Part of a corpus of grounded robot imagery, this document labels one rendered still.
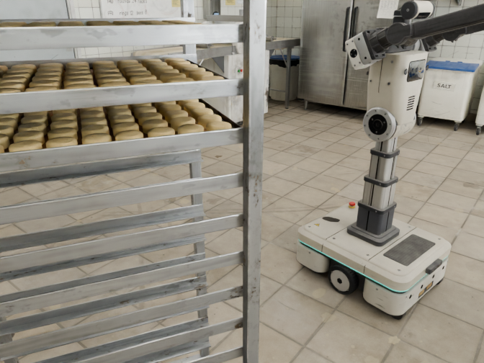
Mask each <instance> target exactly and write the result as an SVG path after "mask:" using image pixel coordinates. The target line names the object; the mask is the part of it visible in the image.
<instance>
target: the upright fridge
mask: <svg viewBox="0 0 484 363"><path fill-rule="evenodd" d="M414 1H431V2H432V3H433V4H434V12H435V7H436V0H414ZM379 6H380V0H302V24H301V38H300V64H299V77H298V90H297V100H300V101H304V107H305V108H304V110H307V108H306V107H307V106H308V102H316V103H321V104H330V105H335V106H340V107H349V108H354V109H363V110H367V87H368V79H369V74H368V75H367V74H366V72H367V71H369V68H370V66H368V67H366V68H362V69H357V70H355V69H354V67H353V66H352V64H351V61H350V58H349V55H348V53H347V50H346V45H345V42H346V41H347V40H349V39H351V38H353V37H354V36H356V35H358V34H359V33H361V32H363V31H365V30H374V29H376V28H377V27H389V26H390V25H392V24H393V19H390V18H377V14H378V10H379ZM433 17H434V13H433V14H432V15H431V16H430V17H429V18H427V19H431V18H433ZM421 20H426V19H410V23H412V22H417V21H421Z"/></svg>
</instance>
